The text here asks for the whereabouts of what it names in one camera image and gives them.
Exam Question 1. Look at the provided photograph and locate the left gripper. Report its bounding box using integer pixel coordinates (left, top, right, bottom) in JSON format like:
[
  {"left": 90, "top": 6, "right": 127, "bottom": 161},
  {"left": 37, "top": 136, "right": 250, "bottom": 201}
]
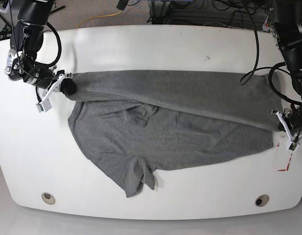
[{"left": 271, "top": 107, "right": 302, "bottom": 142}]

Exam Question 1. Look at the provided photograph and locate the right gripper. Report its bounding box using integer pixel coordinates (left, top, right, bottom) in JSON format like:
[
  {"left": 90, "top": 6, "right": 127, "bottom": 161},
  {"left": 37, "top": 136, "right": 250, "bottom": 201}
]
[{"left": 24, "top": 68, "right": 76, "bottom": 102}]

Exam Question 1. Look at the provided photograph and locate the grey T-shirt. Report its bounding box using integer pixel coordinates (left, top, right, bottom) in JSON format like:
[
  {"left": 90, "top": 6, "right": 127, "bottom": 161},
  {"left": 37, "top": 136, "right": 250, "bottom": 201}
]
[{"left": 67, "top": 70, "right": 282, "bottom": 197}]

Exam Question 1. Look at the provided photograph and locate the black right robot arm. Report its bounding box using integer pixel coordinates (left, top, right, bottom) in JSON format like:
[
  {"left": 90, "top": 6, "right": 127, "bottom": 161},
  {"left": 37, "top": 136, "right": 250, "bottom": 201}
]
[{"left": 5, "top": 0, "right": 65, "bottom": 90}]

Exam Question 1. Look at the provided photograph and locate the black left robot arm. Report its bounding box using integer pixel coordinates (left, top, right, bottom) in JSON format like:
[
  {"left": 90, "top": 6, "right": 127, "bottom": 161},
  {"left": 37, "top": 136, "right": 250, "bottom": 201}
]
[{"left": 268, "top": 0, "right": 302, "bottom": 145}]

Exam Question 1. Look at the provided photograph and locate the red tape rectangle marking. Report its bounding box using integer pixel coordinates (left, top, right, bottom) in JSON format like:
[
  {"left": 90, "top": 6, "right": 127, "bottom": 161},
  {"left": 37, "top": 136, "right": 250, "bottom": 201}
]
[{"left": 274, "top": 135, "right": 294, "bottom": 172}]

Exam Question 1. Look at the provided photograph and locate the black tripod on floor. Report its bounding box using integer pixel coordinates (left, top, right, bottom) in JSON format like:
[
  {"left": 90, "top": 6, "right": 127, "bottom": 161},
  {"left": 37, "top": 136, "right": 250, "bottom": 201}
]
[{"left": 0, "top": 1, "right": 66, "bottom": 41}]

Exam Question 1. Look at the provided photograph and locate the white power strip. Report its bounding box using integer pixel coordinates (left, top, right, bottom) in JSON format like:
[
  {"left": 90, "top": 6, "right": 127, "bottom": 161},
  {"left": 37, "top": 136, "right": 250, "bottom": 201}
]
[{"left": 262, "top": 18, "right": 270, "bottom": 32}]

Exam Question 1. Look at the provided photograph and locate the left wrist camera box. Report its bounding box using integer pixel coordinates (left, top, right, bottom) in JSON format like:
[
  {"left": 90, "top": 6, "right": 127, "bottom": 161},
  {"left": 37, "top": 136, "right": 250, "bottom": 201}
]
[{"left": 285, "top": 140, "right": 300, "bottom": 152}]

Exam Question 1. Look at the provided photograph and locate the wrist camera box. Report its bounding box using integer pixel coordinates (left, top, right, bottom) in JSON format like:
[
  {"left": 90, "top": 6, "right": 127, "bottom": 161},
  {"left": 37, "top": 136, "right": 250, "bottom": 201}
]
[
  {"left": 36, "top": 99, "right": 52, "bottom": 113},
  {"left": 285, "top": 140, "right": 300, "bottom": 152}
]

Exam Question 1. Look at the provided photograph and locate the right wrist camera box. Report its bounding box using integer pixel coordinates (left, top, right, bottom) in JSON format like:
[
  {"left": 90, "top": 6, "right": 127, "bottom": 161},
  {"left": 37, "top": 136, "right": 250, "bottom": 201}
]
[{"left": 36, "top": 99, "right": 52, "bottom": 113}]

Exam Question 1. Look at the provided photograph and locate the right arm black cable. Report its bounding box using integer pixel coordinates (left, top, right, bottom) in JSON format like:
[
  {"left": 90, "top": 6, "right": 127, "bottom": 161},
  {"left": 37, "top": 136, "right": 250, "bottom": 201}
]
[{"left": 35, "top": 22, "right": 62, "bottom": 68}]

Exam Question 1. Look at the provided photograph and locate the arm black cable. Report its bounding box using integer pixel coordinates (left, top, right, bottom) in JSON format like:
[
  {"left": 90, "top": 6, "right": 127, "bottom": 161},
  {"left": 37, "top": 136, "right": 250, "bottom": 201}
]
[
  {"left": 240, "top": 0, "right": 301, "bottom": 105},
  {"left": 35, "top": 22, "right": 62, "bottom": 68}
]

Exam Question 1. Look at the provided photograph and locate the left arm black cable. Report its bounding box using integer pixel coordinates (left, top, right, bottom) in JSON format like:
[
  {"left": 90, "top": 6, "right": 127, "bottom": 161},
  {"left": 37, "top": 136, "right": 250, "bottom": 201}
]
[{"left": 240, "top": 0, "right": 301, "bottom": 105}]

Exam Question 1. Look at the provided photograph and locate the right table cable grommet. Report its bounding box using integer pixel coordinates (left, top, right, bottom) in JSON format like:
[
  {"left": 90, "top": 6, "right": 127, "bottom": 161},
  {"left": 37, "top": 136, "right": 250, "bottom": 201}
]
[{"left": 255, "top": 194, "right": 270, "bottom": 207}]

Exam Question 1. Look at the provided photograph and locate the table cable grommet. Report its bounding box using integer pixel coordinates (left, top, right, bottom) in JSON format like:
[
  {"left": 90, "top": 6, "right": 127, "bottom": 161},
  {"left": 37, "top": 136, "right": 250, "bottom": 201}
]
[
  {"left": 255, "top": 194, "right": 270, "bottom": 207},
  {"left": 41, "top": 192, "right": 56, "bottom": 205}
]

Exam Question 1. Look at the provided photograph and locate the yellow cable on floor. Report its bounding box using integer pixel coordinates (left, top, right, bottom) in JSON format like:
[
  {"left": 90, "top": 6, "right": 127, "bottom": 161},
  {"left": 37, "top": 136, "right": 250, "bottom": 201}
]
[{"left": 78, "top": 9, "right": 123, "bottom": 28}]

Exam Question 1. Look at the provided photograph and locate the left table cable grommet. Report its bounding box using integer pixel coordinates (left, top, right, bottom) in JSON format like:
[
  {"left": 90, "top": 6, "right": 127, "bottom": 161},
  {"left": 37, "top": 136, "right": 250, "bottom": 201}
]
[{"left": 41, "top": 192, "right": 56, "bottom": 205}]

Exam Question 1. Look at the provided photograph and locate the black metal frame base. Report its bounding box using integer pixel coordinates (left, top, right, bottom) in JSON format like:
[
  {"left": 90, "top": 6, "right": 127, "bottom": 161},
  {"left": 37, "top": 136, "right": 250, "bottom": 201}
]
[{"left": 150, "top": 0, "right": 242, "bottom": 28}]

